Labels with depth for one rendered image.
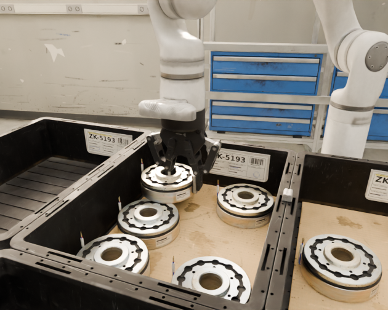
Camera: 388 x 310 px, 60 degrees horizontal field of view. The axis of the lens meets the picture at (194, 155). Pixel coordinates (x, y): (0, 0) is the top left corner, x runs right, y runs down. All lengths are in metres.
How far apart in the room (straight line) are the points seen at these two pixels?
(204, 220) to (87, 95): 3.15
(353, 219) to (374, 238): 0.05
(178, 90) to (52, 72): 3.32
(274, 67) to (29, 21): 2.46
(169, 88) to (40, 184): 0.39
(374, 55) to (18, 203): 0.76
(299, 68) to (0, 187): 1.95
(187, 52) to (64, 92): 3.32
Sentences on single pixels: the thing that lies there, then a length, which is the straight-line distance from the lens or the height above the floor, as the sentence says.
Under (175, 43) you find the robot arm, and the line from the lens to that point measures 0.52.
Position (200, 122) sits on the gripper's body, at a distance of 0.55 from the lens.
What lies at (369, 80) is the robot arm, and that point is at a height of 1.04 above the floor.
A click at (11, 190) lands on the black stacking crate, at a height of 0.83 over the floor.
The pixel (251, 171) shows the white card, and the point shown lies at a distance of 0.68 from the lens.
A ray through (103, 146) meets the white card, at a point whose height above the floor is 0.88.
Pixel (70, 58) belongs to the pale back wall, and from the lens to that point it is 3.67.
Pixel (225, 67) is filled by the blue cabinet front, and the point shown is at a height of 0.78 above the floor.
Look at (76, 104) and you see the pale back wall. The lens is 3.77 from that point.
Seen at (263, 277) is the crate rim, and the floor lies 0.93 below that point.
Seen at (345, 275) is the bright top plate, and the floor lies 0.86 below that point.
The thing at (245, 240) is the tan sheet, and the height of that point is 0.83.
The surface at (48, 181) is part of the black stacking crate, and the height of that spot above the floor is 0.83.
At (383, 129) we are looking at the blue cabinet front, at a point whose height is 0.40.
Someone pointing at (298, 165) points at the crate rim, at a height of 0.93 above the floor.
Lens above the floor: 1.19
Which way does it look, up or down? 25 degrees down
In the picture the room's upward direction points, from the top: straight up
